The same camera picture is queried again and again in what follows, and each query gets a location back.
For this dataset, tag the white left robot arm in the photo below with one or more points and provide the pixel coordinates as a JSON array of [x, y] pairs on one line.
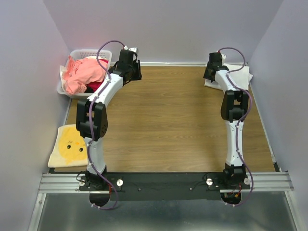
[[92, 121]]

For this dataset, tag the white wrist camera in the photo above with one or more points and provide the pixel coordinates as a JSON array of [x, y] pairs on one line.
[[223, 58], [133, 49]]

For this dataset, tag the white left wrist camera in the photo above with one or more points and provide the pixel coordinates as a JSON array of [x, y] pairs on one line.
[[133, 49]]

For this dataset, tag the red garment in basket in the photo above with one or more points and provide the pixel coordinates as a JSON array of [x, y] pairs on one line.
[[97, 75]]

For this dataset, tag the pink t-shirt in basket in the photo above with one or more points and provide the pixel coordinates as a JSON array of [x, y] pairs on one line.
[[75, 75]]

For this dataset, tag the aluminium front rail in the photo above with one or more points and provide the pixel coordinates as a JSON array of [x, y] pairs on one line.
[[263, 182]]

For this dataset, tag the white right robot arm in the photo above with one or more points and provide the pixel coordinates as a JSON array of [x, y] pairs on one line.
[[233, 111]]

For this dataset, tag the white floral print t-shirt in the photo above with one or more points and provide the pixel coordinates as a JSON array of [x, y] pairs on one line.
[[241, 78]]

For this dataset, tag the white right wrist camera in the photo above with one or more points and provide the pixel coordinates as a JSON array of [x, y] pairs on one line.
[[223, 58]]

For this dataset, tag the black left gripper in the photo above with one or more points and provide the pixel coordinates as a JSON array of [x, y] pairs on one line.
[[136, 63]]

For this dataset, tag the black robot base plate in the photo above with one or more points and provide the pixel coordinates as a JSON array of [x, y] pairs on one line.
[[150, 186]]

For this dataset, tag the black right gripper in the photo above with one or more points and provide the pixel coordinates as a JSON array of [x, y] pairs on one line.
[[207, 67]]

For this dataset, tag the folded yellow chick t-shirt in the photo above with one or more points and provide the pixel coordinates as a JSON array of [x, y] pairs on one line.
[[69, 149]]

